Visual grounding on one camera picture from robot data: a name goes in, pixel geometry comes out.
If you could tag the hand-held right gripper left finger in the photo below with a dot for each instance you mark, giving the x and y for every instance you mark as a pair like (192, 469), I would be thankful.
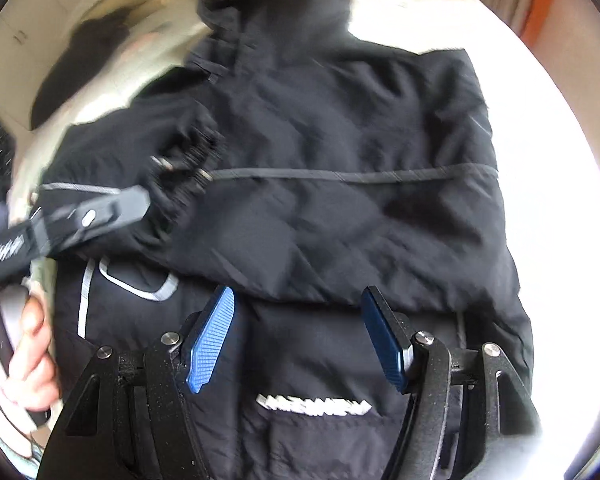
(210, 340)

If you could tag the person's left hand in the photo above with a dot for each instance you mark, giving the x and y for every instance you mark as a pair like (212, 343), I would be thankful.
(35, 370)

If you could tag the black folded garment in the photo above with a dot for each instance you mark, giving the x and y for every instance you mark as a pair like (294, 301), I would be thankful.
(75, 70)

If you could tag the white wardrobe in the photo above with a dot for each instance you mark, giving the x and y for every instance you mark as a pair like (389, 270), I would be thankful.
(25, 30)

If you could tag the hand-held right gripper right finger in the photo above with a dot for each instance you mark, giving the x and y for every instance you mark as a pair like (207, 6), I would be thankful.
(380, 335)

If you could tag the black jacket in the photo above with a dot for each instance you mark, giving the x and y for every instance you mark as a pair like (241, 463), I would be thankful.
(330, 160)

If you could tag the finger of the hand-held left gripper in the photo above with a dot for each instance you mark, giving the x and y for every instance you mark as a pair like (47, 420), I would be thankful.
(162, 163)
(115, 207)

